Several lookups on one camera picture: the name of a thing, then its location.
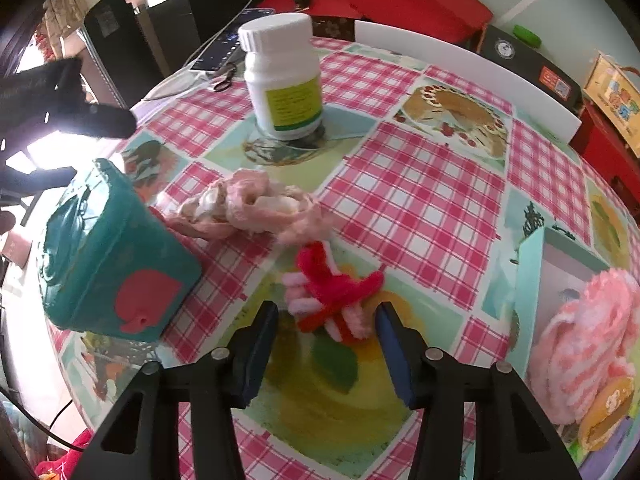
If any red white chenille scrunchie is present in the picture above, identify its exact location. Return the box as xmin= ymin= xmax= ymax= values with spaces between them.
xmin=281 ymin=240 xmax=384 ymax=344

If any pink white fluffy cloth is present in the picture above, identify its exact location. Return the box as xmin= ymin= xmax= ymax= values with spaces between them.
xmin=527 ymin=269 xmax=639 ymax=425

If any pink lace scrunchie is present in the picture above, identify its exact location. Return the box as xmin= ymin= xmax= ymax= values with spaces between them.
xmin=165 ymin=169 xmax=331 ymax=245

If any purple snack packet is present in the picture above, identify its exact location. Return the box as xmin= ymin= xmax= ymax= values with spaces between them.
xmin=579 ymin=417 xmax=639 ymax=480

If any orange round jelly cup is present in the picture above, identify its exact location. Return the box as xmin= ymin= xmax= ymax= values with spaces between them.
xmin=578 ymin=377 xmax=634 ymax=452

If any person hand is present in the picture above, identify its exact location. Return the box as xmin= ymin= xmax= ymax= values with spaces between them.
xmin=0 ymin=210 xmax=16 ymax=235

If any teal plastic toy case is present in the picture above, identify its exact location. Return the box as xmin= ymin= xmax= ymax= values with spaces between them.
xmin=38 ymin=158 xmax=202 ymax=342

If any teal shallow box tray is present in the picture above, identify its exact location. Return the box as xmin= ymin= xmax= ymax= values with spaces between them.
xmin=505 ymin=224 xmax=640 ymax=480

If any white pill bottle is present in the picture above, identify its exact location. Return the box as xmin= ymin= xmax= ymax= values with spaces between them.
xmin=238 ymin=13 xmax=323 ymax=142

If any checkered picture tablecloth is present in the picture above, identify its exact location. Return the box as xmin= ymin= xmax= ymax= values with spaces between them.
xmin=50 ymin=38 xmax=639 ymax=428

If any large red gift box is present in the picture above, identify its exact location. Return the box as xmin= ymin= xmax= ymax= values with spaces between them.
xmin=258 ymin=0 xmax=494 ymax=44

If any white foam board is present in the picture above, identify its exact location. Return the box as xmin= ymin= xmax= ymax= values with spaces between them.
xmin=355 ymin=20 xmax=582 ymax=143

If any black flat box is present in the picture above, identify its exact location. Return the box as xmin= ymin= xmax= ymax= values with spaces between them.
xmin=475 ymin=25 xmax=584 ymax=116

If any black keyring strap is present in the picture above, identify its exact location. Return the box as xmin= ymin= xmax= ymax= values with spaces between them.
xmin=212 ymin=62 xmax=239 ymax=94

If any red carton with handle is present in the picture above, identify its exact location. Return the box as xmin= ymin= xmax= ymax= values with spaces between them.
xmin=570 ymin=102 xmax=640 ymax=216

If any yellow handled gift box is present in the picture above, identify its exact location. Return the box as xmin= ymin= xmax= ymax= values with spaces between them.
xmin=584 ymin=52 xmax=640 ymax=158

